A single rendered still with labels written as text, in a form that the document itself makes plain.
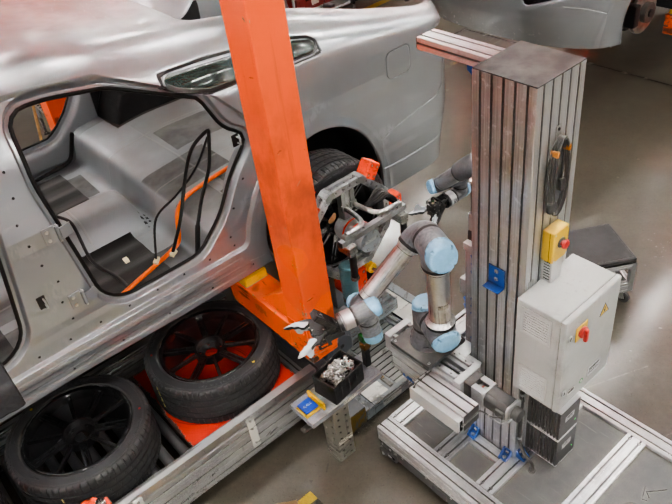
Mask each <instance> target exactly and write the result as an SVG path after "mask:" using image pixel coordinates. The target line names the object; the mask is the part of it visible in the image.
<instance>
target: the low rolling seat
mask: <svg viewBox="0 0 672 504"><path fill-rule="evenodd" d="M568 240H569V241H570V244H569V246H568V248H567V250H566V258H565V259H567V258H568V257H569V256H570V255H571V254H575V255H577V256H579V257H581V258H583V259H586V260H588V261H590V262H592V263H594V264H596V265H598V266H600V267H603V268H605V269H607V270H609V271H611V272H613V273H615V274H619V275H621V277H622V278H621V284H620V290H619V295H618V299H619V300H620V301H621V302H624V303H625V302H627V301H629V300H630V295H629V294H628V292H627V291H629V290H630V291H632V289H633V284H634V279H635V274H636V268H637V261H636V260H637V258H636V256H635V255H634V253H633V252H632V251H631V250H630V249H629V247H628V246H627V245H626V244H625V242H624V241H623V240H622V239H621V238H620V236H619V235H618V234H617V233H616V231H615V230H614V229H613V228H612V226H611V225H610V224H602V225H597V226H592V227H587V228H582V229H577V230H572V231H569V232H568ZM625 269H628V274H627V273H626V272H625Z"/></svg>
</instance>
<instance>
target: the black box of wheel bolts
mask: <svg viewBox="0 0 672 504"><path fill-rule="evenodd" d="M362 364H363V362H361V361H360V360H358V359H356V358H354V357H353V356H351V355H349V354H347V353H345V352H344V351H342V350H339V351H338V352H337V353H336V354H334V355H333V356H332V357H331V358H330V359H329V360H328V361H327V362H326V363H325V364H324V365H322V366H321V367H320V368H319V369H318V370H317V371H316V372H315V373H314V374H313V375H312V378H313V383H314V388H315V392H316V393H318V394H319V395H321V396H323V397H324V398H326V399H327V400H329V401H331V402H332V403H334V404H336V405H338V404H339V403H340V402H341V401H342V400H343V399H344V398H345V397H346V396H347V395H348V394H349V393H350V392H351V391H352V390H353V389H354V388H355V387H356V386H357V385H358V384H359V383H360V382H362V381H363V380H364V373H363V365H362Z"/></svg>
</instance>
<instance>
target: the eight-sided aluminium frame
mask: <svg viewBox="0 0 672 504"><path fill-rule="evenodd" d="M360 183H361V184H363V185H365V186H367V187H369V188H371V189H375V188H378V187H380V188H383V189H385V190H387V191H388V188H387V187H386V186H384V185H382V184H380V183H378V182H375V181H373V180H371V179H367V178H366V176H364V175H362V174H360V173H359V172H356V171H353V172H352V173H350V174H348V175H347V176H345V177H343V178H341V179H340V180H338V181H336V182H334V183H333V184H331V185H329V186H327V187H326V188H323V189H322V190H320V192H319V194H318V195H317V198H316V204H317V208H319V209H320V211H319V213H318V217H319V223H320V222H321V220H322V218H323V216H324V214H325V212H326V210H327V208H328V206H329V204H330V202H331V201H332V200H333V199H335V198H336V197H338V196H340V195H341V194H342V193H345V192H347V191H348V190H349V189H351V188H352V187H355V186H357V185H359V184H360ZM387 206H389V201H388V200H386V199H384V200H383V201H381V202H379V203H378V204H376V208H377V209H383V208H385V207H387ZM390 223H391V219H389V220H387V221H386V222H384V223H383V224H381V225H380V226H378V227H376V228H375V229H377V230H378V231H379V233H380V239H379V242H378V244H377V246H376V247H375V248H374V249H373V250H372V251H370V252H367V253H366V252H363V251H361V252H359V253H358V254H356V257H357V265H358V269H359V268H360V267H362V266H363V265H365V264H366V263H369V262H370V261H371V260H372V258H373V257H374V256H375V255H374V254H375V252H376V251H377V249H378V247H379V245H380V243H381V241H382V239H383V237H384V235H385V233H386V231H387V229H388V228H389V225H390ZM326 267H327V273H328V277H331V278H334V279H337V280H340V274H339V268H338V267H336V268H332V267H329V266H326Z"/></svg>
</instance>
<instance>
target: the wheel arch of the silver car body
mask: <svg viewBox="0 0 672 504"><path fill-rule="evenodd" d="M306 142H307V148H308V152H310V151H313V150H316V149H321V148H332V149H337V150H339V151H342V152H344V153H346V154H348V155H350V156H352V157H354V158H356V159H358V160H361V157H365V158H369V159H372V160H374V161H376V162H378V163H380V166H379V168H378V171H377V173H378V175H379V177H380V178H381V180H382V183H383V185H384V186H386V177H385V168H384V164H383V161H382V157H381V155H380V152H379V150H378V148H377V146H376V145H375V143H374V142H373V141H372V139H371V138H370V137H369V136H368V135H367V134H366V133H364V132H363V131H361V130H360V129H357V128H355V127H352V126H347V125H335V126H330V127H327V128H324V129H321V130H319V131H317V132H315V133H314V134H312V135H311V136H309V137H308V138H307V139H306ZM266 223H267V219H266V221H265V234H266V243H267V248H268V251H269V254H270V257H271V259H272V262H273V257H272V255H271V253H270V250H269V246H268V241H267V230H266Z"/></svg>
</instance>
